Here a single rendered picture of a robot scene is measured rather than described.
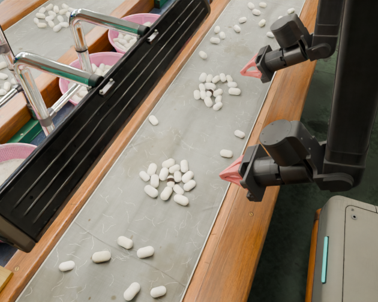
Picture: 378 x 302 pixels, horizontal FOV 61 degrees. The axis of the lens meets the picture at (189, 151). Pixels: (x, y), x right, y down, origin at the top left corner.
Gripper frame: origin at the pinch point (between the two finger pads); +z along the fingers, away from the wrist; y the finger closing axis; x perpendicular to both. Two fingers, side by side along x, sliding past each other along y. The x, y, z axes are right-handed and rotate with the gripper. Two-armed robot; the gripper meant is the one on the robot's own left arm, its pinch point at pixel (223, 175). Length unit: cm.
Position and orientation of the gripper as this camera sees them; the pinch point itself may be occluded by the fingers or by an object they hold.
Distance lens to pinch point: 69.4
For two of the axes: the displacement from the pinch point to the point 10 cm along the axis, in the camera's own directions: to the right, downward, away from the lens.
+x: 5.7, 6.8, 4.6
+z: -7.2, 1.4, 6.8
